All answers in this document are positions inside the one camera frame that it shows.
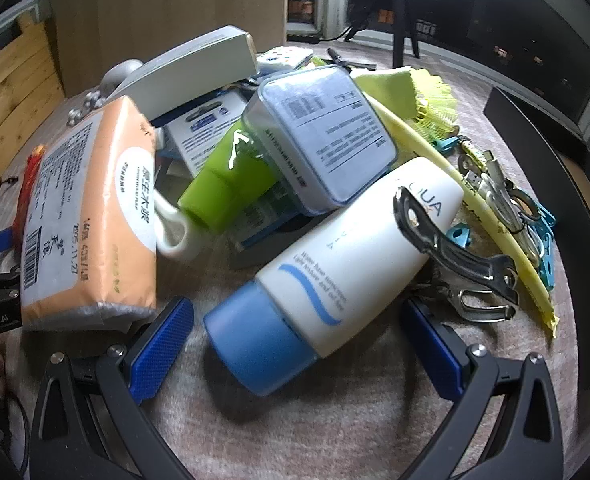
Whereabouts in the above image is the brown cardboard box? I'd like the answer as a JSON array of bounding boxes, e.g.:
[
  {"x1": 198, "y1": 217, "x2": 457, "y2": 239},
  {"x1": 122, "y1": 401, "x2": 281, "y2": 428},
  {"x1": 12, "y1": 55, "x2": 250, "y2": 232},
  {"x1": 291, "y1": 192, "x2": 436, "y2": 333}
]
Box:
[{"x1": 55, "y1": 0, "x2": 288, "y2": 98}]

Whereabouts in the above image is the black container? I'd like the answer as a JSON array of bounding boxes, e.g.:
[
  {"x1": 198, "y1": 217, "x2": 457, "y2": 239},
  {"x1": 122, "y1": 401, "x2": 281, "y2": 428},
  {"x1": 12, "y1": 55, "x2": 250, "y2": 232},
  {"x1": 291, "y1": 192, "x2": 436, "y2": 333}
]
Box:
[{"x1": 482, "y1": 87, "x2": 590, "y2": 391}]

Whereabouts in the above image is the square metal tin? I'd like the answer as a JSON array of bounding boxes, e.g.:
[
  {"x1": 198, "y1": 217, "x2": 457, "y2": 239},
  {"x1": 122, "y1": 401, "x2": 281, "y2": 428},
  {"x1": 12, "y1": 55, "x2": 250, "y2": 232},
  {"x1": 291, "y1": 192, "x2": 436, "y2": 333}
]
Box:
[{"x1": 242, "y1": 66, "x2": 400, "y2": 217}]

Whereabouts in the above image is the orange tissue pack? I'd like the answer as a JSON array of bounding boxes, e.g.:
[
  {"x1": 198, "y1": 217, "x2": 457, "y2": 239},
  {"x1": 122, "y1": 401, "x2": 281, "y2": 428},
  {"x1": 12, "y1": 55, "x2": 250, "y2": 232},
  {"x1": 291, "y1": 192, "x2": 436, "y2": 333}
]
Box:
[{"x1": 20, "y1": 96, "x2": 158, "y2": 333}]

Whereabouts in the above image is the silver usb cable bundle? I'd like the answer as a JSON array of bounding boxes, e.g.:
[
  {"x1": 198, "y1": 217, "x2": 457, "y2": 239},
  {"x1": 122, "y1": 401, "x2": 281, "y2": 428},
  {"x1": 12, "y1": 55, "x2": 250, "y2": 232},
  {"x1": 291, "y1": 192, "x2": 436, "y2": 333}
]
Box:
[{"x1": 458, "y1": 152, "x2": 543, "y2": 261}]

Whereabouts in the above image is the silver metal bottle opener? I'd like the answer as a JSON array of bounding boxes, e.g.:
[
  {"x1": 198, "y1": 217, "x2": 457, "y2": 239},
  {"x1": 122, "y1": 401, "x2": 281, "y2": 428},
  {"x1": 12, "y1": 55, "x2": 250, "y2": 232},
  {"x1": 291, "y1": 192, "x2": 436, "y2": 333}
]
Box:
[{"x1": 392, "y1": 186, "x2": 520, "y2": 322}]

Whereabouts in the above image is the printed pocket tissue pack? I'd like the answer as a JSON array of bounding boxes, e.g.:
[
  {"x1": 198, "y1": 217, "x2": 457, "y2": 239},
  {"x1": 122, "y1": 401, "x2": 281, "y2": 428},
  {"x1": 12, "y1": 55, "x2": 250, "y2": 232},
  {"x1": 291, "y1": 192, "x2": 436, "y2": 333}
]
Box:
[{"x1": 257, "y1": 46, "x2": 313, "y2": 73}]

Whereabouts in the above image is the yellow plastic strip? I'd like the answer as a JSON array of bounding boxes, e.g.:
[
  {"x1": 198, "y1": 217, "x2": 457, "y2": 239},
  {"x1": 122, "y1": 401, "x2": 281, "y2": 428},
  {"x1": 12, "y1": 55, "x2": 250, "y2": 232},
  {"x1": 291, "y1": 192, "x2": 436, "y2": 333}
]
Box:
[{"x1": 375, "y1": 102, "x2": 560, "y2": 341}]

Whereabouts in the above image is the green squeeze tube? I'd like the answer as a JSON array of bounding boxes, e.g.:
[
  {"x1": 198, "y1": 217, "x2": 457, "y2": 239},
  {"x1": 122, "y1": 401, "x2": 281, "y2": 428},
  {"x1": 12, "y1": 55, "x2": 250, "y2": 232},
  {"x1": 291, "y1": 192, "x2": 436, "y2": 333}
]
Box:
[{"x1": 177, "y1": 122, "x2": 278, "y2": 233}]

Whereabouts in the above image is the white lotion bottle blue cap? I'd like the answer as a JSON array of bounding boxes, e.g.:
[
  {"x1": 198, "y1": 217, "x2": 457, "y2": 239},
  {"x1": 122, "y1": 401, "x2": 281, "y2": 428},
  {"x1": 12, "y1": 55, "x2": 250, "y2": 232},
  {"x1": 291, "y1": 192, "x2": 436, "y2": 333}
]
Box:
[{"x1": 203, "y1": 156, "x2": 465, "y2": 397}]

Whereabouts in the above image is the green white card packet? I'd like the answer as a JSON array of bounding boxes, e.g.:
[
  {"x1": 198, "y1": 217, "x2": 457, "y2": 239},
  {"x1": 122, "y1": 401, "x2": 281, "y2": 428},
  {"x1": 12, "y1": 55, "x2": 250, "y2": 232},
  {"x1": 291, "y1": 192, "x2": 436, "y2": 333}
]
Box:
[{"x1": 230, "y1": 195, "x2": 301, "y2": 253}]

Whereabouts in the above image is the blue card packet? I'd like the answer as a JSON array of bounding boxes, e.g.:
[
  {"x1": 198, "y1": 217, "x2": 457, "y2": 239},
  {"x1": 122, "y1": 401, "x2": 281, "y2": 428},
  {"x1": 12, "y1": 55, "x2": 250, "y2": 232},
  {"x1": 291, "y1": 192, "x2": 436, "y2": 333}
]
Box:
[{"x1": 165, "y1": 92, "x2": 246, "y2": 176}]

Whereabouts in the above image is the white cardboard carton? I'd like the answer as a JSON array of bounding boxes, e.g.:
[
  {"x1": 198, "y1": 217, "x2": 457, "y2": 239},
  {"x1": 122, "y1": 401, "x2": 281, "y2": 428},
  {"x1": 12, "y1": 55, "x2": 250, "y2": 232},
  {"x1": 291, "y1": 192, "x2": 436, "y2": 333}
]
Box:
[{"x1": 110, "y1": 25, "x2": 260, "y2": 111}]

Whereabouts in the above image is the yellow-green cloth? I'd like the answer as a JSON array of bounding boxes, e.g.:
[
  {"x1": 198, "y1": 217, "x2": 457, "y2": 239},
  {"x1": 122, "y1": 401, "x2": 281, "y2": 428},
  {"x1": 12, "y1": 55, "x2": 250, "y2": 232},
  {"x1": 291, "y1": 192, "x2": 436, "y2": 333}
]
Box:
[{"x1": 350, "y1": 66, "x2": 421, "y2": 121}]

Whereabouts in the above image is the grey ball massager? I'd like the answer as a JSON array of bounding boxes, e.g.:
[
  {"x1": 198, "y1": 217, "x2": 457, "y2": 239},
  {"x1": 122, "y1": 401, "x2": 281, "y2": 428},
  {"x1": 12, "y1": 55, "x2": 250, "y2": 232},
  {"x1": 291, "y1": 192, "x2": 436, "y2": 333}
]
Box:
[{"x1": 67, "y1": 87, "x2": 108, "y2": 126}]

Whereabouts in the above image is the wooden board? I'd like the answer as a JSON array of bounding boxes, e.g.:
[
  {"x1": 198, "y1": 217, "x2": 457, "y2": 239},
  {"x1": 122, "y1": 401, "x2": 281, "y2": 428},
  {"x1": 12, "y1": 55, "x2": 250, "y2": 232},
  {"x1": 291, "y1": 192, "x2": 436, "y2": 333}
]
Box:
[{"x1": 0, "y1": 10, "x2": 66, "y2": 181}]

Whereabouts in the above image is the red coffee sachet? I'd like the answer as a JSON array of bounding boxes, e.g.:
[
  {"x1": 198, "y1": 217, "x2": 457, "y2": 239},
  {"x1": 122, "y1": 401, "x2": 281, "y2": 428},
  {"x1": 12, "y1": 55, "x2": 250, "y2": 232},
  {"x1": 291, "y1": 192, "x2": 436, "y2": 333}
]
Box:
[{"x1": 17, "y1": 145, "x2": 46, "y2": 256}]

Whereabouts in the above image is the yellow shuttlecock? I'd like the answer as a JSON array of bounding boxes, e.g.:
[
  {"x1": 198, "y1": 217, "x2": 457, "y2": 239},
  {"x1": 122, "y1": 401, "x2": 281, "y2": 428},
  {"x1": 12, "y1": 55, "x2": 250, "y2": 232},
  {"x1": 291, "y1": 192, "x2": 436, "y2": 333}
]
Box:
[{"x1": 410, "y1": 70, "x2": 461, "y2": 138}]

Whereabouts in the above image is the white rounded gadget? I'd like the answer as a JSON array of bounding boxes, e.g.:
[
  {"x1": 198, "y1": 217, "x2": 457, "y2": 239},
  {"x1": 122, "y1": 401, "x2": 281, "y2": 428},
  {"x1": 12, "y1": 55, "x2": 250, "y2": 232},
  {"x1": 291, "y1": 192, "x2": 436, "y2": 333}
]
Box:
[{"x1": 100, "y1": 60, "x2": 143, "y2": 93}]

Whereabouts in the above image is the black pen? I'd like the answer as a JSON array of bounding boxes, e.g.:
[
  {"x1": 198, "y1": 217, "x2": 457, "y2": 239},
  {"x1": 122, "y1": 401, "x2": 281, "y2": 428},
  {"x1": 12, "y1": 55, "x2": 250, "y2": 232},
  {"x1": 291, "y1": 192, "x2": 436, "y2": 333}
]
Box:
[{"x1": 327, "y1": 49, "x2": 376, "y2": 71}]

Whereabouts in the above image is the black tripod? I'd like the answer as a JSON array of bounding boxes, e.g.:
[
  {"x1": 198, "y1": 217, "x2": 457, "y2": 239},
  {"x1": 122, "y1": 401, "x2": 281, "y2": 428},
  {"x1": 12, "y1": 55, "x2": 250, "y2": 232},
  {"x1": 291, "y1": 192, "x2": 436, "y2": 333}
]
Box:
[{"x1": 345, "y1": 0, "x2": 421, "y2": 58}]

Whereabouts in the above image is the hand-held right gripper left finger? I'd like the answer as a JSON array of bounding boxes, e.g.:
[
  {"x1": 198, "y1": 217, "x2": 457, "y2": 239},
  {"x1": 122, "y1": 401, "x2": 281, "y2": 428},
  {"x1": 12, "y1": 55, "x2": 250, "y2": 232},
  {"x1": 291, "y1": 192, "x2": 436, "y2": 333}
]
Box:
[{"x1": 29, "y1": 296, "x2": 196, "y2": 480}]

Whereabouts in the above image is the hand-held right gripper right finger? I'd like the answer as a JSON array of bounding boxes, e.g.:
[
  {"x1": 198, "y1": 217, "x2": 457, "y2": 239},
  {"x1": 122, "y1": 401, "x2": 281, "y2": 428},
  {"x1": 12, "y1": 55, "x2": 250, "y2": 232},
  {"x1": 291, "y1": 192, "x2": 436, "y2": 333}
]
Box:
[{"x1": 400, "y1": 297, "x2": 566, "y2": 480}]

